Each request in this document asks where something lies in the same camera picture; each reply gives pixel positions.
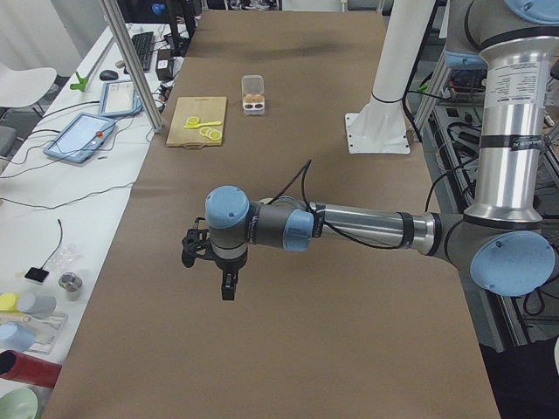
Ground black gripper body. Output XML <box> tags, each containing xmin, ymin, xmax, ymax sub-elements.
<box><xmin>214</xmin><ymin>255</ymin><xmax>245</xmax><ymax>279</ymax></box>

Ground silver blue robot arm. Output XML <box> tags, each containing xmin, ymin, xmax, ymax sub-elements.
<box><xmin>183</xmin><ymin>1</ymin><xmax>558</xmax><ymax>300</ymax></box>

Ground brown egg far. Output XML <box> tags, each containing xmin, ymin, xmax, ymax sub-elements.
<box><xmin>245</xmin><ymin>94</ymin><xmax>264</xmax><ymax>103</ymax></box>

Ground clear plastic egg box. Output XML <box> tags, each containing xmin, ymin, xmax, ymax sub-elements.
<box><xmin>241</xmin><ymin>74</ymin><xmax>266</xmax><ymax>115</ymax></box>

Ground lemon slice row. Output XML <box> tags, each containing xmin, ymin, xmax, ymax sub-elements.
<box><xmin>199</xmin><ymin>127</ymin><xmax>222</xmax><ymax>141</ymax></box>

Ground yellow plastic knife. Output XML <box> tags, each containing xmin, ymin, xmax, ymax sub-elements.
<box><xmin>183</xmin><ymin>120</ymin><xmax>222</xmax><ymax>129</ymax></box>

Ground lemon slice stack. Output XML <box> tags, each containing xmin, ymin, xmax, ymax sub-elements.
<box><xmin>184</xmin><ymin>116</ymin><xmax>201</xmax><ymax>128</ymax></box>

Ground bamboo cutting board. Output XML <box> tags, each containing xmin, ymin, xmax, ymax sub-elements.
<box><xmin>166</xmin><ymin>96</ymin><xmax>227</xmax><ymax>149</ymax></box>

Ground silver metal weight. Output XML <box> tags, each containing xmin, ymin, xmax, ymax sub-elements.
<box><xmin>59</xmin><ymin>272</ymin><xmax>83</xmax><ymax>301</ymax></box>

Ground small black square pad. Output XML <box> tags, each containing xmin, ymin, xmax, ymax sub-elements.
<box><xmin>24</xmin><ymin>267</ymin><xmax>50</xmax><ymax>284</ymax></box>

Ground blue teach pendant near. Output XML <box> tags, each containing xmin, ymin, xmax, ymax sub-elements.
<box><xmin>43</xmin><ymin>113</ymin><xmax>116</xmax><ymax>164</ymax></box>

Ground blue teach pendant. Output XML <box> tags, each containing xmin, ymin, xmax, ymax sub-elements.
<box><xmin>43</xmin><ymin>113</ymin><xmax>116</xmax><ymax>164</ymax></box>
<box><xmin>99</xmin><ymin>80</ymin><xmax>142</xmax><ymax>118</ymax></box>

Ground blue teach pendant far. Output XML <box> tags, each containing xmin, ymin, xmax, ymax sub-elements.
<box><xmin>99</xmin><ymin>80</ymin><xmax>142</xmax><ymax>118</ymax></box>

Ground yellow plastic cup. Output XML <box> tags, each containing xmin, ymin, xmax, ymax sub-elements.
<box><xmin>0</xmin><ymin>292</ymin><xmax>21</xmax><ymax>313</ymax></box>

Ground blue plastic cup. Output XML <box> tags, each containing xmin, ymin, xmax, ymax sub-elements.
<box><xmin>0</xmin><ymin>322</ymin><xmax>36</xmax><ymax>352</ymax></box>

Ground black computer mouse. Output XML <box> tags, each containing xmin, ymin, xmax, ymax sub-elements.
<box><xmin>99</xmin><ymin>70</ymin><xmax>119</xmax><ymax>81</ymax></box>

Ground red cylinder bottle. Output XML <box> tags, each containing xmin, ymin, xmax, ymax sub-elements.
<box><xmin>1</xmin><ymin>350</ymin><xmax>62</xmax><ymax>388</ymax></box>

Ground green clamp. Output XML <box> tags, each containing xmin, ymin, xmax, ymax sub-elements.
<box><xmin>69</xmin><ymin>72</ymin><xmax>89</xmax><ymax>93</ymax></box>

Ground black keyboard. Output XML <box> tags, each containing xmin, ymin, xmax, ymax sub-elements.
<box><xmin>131</xmin><ymin>31</ymin><xmax>155</xmax><ymax>72</ymax></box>

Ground green bowl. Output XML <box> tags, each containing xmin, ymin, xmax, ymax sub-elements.
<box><xmin>0</xmin><ymin>388</ymin><xmax>41</xmax><ymax>419</ymax></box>

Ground white chair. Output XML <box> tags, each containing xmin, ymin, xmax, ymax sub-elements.
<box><xmin>1</xmin><ymin>62</ymin><xmax>57</xmax><ymax>116</ymax></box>

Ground white pedestal column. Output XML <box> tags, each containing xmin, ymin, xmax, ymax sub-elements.
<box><xmin>345</xmin><ymin>0</ymin><xmax>437</xmax><ymax>155</ymax></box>

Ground aluminium frame post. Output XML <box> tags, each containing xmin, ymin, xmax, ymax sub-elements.
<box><xmin>100</xmin><ymin>0</ymin><xmax>163</xmax><ymax>134</ymax></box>

